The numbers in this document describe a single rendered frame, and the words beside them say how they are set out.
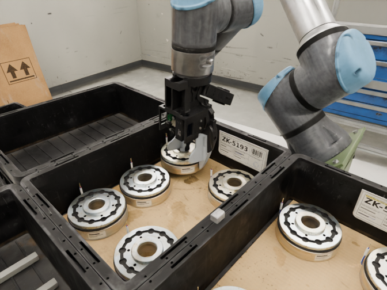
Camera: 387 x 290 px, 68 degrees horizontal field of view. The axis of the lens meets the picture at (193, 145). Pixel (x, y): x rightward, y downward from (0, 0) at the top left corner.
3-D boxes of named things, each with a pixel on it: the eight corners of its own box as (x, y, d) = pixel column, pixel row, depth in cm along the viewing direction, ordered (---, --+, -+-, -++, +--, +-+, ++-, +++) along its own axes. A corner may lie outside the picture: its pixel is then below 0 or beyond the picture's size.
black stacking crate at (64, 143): (120, 115, 96) (116, 82, 90) (183, 147, 79) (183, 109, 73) (-13, 166, 71) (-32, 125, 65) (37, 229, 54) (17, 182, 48)
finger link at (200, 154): (184, 178, 60) (179, 138, 55) (203, 165, 63) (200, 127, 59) (196, 183, 58) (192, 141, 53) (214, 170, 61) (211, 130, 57)
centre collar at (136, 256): (150, 233, 47) (150, 230, 46) (170, 251, 44) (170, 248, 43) (124, 251, 44) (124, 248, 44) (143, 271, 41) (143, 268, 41)
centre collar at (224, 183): (229, 173, 60) (229, 171, 60) (250, 182, 58) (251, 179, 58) (217, 186, 57) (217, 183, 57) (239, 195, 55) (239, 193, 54)
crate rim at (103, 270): (184, 115, 74) (183, 107, 73) (292, 161, 56) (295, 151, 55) (20, 191, 49) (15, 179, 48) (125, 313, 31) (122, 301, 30)
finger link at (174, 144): (160, 160, 63) (165, 128, 57) (179, 149, 67) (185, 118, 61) (170, 168, 62) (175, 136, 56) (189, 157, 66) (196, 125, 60)
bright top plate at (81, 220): (106, 183, 58) (105, 180, 58) (136, 206, 53) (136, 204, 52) (57, 209, 52) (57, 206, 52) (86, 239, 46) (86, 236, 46)
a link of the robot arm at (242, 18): (217, 15, 61) (180, 21, 54) (252, -28, 52) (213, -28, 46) (236, 46, 61) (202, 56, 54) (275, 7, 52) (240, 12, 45)
